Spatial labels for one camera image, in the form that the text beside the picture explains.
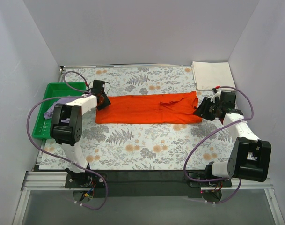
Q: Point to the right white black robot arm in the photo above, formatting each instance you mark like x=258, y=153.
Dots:
x=250, y=156

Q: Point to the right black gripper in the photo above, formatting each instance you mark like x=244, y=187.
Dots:
x=205, y=110

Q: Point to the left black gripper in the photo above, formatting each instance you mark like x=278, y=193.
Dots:
x=104, y=101

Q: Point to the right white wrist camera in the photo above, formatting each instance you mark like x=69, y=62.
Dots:
x=217, y=94

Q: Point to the purple t shirt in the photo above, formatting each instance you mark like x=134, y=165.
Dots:
x=49, y=113

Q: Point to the orange t shirt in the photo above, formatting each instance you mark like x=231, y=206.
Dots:
x=172, y=108

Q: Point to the aluminium frame rail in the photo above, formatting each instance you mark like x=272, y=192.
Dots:
x=56, y=181

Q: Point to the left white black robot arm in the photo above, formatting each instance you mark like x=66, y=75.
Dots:
x=66, y=123

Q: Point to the folded white t shirt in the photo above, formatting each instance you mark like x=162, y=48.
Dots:
x=210, y=75

